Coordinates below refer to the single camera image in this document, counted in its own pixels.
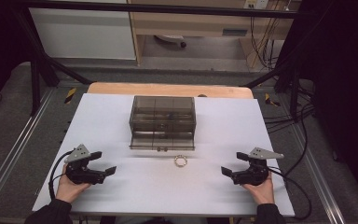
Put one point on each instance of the yellow black floor tape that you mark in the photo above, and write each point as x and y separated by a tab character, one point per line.
70	95
270	100

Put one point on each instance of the wooden table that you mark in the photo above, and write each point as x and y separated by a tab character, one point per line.
167	89

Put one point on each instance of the person's right hand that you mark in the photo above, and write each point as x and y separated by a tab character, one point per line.
263	193

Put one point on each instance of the white cabinet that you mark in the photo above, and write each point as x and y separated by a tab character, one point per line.
84	34

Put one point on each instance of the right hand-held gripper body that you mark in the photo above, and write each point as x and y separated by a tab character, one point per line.
254	175

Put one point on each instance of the smoky transparent drawer box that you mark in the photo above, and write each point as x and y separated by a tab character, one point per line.
163	113

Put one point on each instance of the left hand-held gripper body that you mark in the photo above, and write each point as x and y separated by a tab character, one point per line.
80	175

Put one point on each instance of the person's left hand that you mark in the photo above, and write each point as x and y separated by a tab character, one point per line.
68	190

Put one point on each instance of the aluminium floor rail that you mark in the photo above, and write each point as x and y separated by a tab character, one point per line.
317	174
15	146

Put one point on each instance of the black metal frame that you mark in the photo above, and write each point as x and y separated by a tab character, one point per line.
167	7

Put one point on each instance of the office chair base with caster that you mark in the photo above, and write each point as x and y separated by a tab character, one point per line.
171	38

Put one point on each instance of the white table cover board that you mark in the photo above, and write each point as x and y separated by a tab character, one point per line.
136	186

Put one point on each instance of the light wooden desk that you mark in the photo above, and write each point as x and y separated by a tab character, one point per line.
192	23

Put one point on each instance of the wall power socket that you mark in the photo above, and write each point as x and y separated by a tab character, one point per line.
256	3

